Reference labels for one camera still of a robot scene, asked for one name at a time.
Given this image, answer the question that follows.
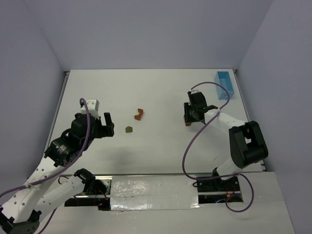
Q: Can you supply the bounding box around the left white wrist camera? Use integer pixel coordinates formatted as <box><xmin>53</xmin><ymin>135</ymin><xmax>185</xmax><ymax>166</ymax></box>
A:
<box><xmin>86</xmin><ymin>99</ymin><xmax>99</xmax><ymax>119</ymax></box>

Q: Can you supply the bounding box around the orange arch block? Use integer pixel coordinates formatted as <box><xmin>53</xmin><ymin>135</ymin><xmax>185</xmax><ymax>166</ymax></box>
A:
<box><xmin>134</xmin><ymin>108</ymin><xmax>144</xmax><ymax>121</ymax></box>

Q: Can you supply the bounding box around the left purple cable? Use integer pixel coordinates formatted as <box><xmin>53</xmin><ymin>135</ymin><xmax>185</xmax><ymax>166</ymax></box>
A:
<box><xmin>0</xmin><ymin>97</ymin><xmax>93</xmax><ymax>234</ymax></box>

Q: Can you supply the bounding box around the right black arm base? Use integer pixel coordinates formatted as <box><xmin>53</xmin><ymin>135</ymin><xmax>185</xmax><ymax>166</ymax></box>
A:
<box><xmin>192</xmin><ymin>176</ymin><xmax>240</xmax><ymax>194</ymax></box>

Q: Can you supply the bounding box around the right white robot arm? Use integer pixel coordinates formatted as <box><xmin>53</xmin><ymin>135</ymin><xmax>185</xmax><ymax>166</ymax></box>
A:
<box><xmin>182</xmin><ymin>91</ymin><xmax>269</xmax><ymax>187</ymax></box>

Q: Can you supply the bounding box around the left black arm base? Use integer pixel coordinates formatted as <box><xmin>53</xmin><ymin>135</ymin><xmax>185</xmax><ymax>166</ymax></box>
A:
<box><xmin>64</xmin><ymin>177</ymin><xmax>112</xmax><ymax>211</ymax></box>

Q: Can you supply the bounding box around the purple cable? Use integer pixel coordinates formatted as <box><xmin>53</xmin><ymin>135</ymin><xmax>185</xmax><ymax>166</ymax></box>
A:
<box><xmin>182</xmin><ymin>81</ymin><xmax>255</xmax><ymax>213</ymax></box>
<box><xmin>0</xmin><ymin>97</ymin><xmax>93</xmax><ymax>234</ymax></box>

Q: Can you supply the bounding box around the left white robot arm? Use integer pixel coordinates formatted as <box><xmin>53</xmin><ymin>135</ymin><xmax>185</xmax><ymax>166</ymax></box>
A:
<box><xmin>0</xmin><ymin>113</ymin><xmax>114</xmax><ymax>234</ymax></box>

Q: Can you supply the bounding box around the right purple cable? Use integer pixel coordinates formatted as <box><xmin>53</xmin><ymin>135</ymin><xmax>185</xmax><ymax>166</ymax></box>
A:
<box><xmin>182</xmin><ymin>81</ymin><xmax>255</xmax><ymax>213</ymax></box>

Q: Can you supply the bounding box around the silver tape patch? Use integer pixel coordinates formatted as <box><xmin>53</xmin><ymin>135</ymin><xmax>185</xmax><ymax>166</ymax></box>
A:
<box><xmin>110</xmin><ymin>175</ymin><xmax>200</xmax><ymax>211</ymax></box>

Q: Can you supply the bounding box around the green house-shaped block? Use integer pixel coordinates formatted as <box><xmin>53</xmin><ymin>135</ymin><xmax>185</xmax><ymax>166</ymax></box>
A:
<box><xmin>125</xmin><ymin>126</ymin><xmax>133</xmax><ymax>133</ymax></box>

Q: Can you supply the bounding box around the blue rectangular box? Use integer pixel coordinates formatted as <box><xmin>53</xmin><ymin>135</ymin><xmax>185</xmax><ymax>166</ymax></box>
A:
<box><xmin>214</xmin><ymin>71</ymin><xmax>234</xmax><ymax>100</ymax></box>

